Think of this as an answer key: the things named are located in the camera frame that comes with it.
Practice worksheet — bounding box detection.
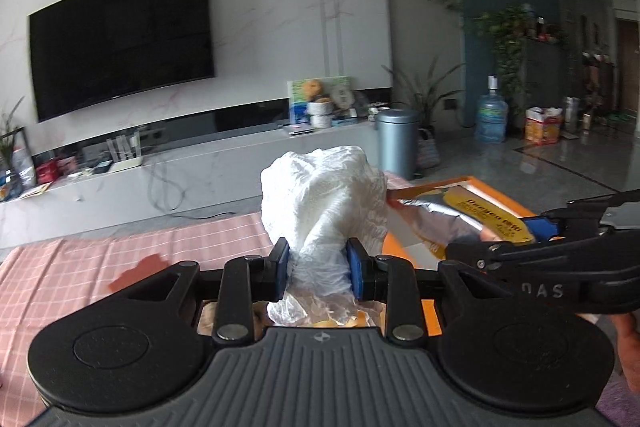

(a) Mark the woven pink handbag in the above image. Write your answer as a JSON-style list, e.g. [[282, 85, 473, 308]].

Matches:
[[416, 128, 440, 170]]

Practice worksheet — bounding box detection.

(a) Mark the dark grey cabinet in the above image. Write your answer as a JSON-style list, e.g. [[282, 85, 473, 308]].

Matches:
[[523, 40, 563, 107]]

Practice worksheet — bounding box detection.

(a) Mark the potted green grass plant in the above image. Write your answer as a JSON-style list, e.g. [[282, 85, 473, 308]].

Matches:
[[1, 98, 24, 202]]

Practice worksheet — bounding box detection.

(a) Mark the orange gift bag on floor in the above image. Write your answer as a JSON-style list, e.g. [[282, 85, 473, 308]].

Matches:
[[525, 107, 563, 145]]

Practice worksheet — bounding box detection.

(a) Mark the grey-blue trash can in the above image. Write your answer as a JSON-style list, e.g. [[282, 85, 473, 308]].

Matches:
[[375, 109, 420, 180]]

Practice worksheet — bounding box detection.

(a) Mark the green picture book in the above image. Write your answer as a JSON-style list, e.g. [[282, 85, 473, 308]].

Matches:
[[288, 76, 355, 124]]

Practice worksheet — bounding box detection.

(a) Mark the person's hand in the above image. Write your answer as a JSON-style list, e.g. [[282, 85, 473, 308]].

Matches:
[[608, 313, 640, 393]]

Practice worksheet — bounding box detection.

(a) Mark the orange storage box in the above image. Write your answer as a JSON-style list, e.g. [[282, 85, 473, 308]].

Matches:
[[380, 174, 537, 338]]

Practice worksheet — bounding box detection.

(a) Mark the white marble tv console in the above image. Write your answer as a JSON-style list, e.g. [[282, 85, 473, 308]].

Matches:
[[1, 122, 378, 249]]

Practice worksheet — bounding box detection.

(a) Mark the black power cable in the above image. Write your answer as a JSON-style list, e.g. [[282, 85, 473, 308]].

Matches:
[[144, 156, 237, 221]]

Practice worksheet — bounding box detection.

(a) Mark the tall leafy floor plant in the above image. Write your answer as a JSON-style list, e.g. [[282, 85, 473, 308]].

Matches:
[[382, 56, 464, 129]]

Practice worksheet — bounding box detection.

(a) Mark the white plastic bag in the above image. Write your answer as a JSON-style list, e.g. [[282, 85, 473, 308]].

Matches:
[[260, 146, 387, 327]]

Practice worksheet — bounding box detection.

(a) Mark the small teddy bear figure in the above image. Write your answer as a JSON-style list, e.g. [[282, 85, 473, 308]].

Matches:
[[302, 79, 324, 102]]

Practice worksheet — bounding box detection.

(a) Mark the orange foil snack bag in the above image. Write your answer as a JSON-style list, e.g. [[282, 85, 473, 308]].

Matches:
[[387, 185, 535, 259]]

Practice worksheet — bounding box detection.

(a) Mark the blue water jug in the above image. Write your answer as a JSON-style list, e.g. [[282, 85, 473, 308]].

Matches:
[[475, 76, 509, 143]]

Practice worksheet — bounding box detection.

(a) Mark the black wall television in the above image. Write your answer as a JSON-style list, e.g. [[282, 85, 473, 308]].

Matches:
[[28, 0, 215, 121]]

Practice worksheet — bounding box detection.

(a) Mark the pink checked tablecloth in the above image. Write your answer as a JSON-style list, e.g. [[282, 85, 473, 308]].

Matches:
[[1, 212, 271, 426]]

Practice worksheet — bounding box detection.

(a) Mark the climbing pothos plant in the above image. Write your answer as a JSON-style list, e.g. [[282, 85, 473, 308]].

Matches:
[[473, 4, 529, 110]]

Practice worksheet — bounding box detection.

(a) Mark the white wifi router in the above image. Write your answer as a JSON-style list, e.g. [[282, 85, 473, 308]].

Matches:
[[106, 130, 143, 173]]

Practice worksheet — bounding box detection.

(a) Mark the red-brown wavy sponge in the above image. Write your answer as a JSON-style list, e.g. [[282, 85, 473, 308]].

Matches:
[[107, 254, 169, 293]]

